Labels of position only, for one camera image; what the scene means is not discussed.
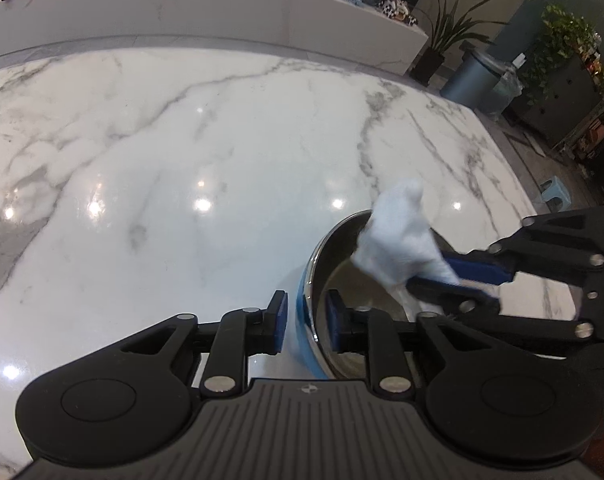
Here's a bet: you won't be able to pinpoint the blue steel bowl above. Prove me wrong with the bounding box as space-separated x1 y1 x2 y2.
296 209 578 382

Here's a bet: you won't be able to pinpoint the dark grey cabinet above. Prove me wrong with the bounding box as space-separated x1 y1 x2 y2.
512 55 604 146

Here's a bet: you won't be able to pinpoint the potted plant with long leaves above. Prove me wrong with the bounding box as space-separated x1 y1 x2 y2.
409 0 508 86

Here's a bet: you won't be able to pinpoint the green leafy vine plant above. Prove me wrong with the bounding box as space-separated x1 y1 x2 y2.
519 4 604 106

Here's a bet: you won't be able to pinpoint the white paper towel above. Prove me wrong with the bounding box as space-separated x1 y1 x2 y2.
351 177 503 313

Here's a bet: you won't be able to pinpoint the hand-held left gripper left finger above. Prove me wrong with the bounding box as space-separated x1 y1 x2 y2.
114 290 289 395

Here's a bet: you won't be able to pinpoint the grey trash can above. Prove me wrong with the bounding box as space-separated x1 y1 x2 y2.
439 42 513 116

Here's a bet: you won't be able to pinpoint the blue plastic stool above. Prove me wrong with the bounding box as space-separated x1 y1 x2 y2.
539 177 573 213

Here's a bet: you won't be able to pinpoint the white marble media bench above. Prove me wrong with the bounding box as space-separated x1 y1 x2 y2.
0 0 429 78

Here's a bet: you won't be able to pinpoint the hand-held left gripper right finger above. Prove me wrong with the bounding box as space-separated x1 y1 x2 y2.
326 289 538 401

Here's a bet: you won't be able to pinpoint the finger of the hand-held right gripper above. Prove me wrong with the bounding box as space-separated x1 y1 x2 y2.
442 212 604 287
406 274 595 346

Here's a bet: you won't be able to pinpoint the black white cow figurines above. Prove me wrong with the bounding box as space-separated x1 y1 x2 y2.
377 0 420 26

